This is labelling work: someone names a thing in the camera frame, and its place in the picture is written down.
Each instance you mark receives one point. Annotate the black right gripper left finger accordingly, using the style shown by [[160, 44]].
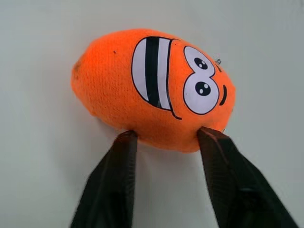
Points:
[[107, 185]]

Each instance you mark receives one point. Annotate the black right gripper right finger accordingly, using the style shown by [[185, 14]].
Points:
[[240, 185]]

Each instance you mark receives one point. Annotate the orange plush toy with face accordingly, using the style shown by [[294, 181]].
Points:
[[114, 83]]

